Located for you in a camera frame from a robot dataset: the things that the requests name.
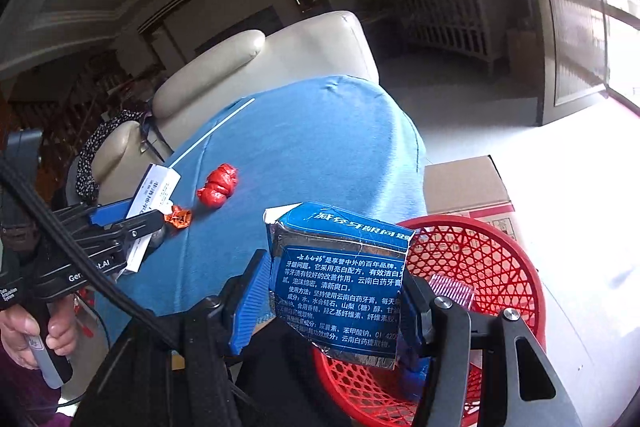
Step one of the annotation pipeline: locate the orange snack wrapper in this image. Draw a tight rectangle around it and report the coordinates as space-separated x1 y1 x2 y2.
165 205 194 230

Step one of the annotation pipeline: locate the red plastic bag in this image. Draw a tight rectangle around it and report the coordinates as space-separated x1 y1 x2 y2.
196 163 240 208

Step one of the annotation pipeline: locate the cream leather sofa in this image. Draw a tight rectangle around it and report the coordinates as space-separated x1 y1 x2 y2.
90 10 379 208

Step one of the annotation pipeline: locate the dark floral garment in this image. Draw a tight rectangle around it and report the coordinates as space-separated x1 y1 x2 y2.
75 109 146 202

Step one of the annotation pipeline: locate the small brown carton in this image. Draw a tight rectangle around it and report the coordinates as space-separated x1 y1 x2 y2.
506 27 536 62

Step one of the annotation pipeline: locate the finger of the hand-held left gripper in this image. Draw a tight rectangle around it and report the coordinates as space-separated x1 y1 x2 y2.
92 211 166 258
89 201 138 228

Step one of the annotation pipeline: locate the long white carton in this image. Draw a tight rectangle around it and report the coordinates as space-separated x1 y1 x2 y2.
122 163 182 273

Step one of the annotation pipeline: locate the person's left hand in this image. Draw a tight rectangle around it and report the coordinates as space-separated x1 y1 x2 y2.
0 294 81 370

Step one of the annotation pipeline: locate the torn blue toothpaste box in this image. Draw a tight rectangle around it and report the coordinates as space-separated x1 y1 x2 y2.
263 202 416 369

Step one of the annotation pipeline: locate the large cardboard box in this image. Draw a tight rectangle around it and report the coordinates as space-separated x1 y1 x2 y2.
424 155 523 253

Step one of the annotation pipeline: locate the flat television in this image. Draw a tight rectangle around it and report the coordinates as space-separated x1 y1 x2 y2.
192 5 283 55

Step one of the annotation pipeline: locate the thin white stick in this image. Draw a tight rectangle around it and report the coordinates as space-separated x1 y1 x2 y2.
169 98 256 168

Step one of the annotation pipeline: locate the red plastic basket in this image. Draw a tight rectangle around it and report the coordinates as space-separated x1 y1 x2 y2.
312 214 547 427

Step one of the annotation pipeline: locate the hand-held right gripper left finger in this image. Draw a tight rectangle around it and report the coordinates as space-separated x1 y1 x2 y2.
177 248 273 388

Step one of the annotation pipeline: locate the white wooden crib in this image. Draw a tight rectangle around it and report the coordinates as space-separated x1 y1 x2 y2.
367 0 516 75

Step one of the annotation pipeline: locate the blue tablecloth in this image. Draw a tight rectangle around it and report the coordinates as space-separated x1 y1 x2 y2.
95 75 428 348

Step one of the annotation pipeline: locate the brown wooden door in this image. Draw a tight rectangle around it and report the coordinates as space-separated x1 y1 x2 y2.
502 0 611 125

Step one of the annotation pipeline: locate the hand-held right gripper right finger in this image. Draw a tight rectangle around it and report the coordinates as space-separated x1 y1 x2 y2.
400 272 558 427

